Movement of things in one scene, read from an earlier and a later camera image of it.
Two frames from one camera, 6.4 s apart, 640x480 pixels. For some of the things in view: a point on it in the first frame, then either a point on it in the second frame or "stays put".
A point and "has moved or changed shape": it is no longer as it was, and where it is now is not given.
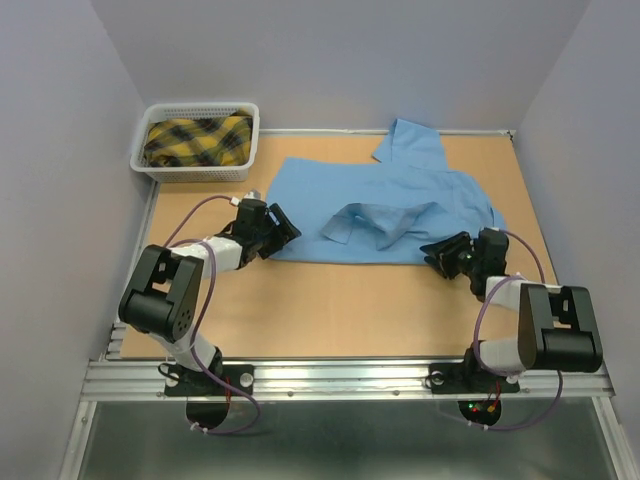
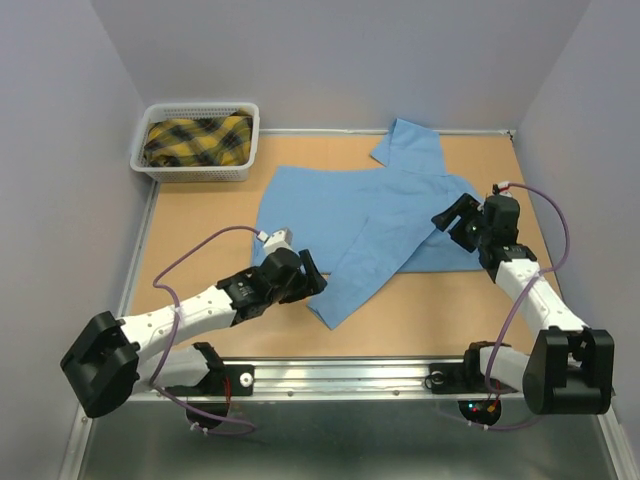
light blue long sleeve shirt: [385, 211] has moved or changed shape
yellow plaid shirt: [209, 141] stays put
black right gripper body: [457, 254] -> [472, 234]
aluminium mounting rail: [144, 380] stays put
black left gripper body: [271, 237] -> [292, 290]
